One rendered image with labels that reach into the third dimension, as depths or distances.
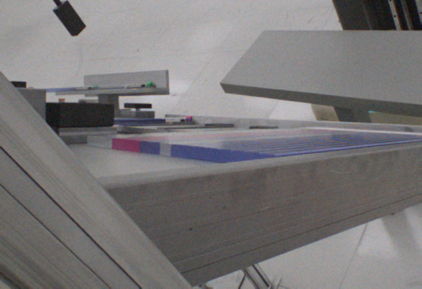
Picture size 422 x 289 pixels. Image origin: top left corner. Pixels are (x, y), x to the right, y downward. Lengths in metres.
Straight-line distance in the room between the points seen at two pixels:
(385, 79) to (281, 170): 0.89
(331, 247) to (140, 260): 1.51
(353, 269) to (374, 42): 0.68
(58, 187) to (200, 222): 0.12
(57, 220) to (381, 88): 1.06
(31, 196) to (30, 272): 0.02
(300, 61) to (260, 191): 1.07
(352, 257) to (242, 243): 1.35
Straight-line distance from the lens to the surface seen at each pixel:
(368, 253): 1.65
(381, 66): 1.25
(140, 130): 0.97
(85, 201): 0.18
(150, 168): 0.38
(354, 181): 0.43
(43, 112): 0.59
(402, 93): 1.16
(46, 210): 0.17
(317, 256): 1.70
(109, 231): 0.19
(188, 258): 0.28
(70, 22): 0.72
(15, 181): 0.16
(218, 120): 1.09
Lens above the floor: 1.34
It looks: 34 degrees down
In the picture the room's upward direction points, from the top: 33 degrees counter-clockwise
